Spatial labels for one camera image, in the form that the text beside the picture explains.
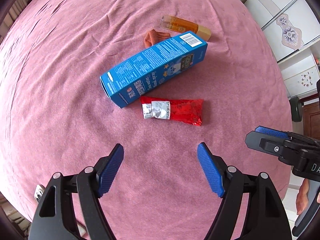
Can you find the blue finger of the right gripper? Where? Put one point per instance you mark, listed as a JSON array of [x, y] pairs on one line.
[[272, 132]]

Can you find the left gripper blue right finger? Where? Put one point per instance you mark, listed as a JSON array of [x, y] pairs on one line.
[[265, 216]]

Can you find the white sliding wardrobe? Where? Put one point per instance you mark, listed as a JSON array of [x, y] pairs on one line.
[[291, 28]]

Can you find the small orange sock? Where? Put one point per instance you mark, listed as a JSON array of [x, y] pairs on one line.
[[153, 37]]

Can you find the amber perfume bottle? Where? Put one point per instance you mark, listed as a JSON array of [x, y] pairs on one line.
[[181, 26]]

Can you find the blue carton box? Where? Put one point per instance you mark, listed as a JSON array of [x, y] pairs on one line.
[[155, 67]]

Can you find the red foil snack packet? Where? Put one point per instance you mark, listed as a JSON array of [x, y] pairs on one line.
[[188, 111]]

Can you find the pink bed sheet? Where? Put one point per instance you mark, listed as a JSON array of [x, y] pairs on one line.
[[73, 84]]

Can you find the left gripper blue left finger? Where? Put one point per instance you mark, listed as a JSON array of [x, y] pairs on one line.
[[55, 218]]

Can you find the brown wooden door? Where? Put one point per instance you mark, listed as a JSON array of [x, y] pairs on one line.
[[311, 120]]

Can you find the person's right hand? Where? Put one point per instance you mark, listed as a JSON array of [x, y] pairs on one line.
[[302, 197]]

